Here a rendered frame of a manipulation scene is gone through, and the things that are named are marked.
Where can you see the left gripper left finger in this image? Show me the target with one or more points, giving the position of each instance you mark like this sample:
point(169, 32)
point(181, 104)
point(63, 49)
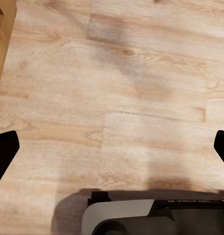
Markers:
point(9, 146)

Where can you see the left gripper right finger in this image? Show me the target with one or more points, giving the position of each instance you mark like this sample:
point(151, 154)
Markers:
point(219, 143)

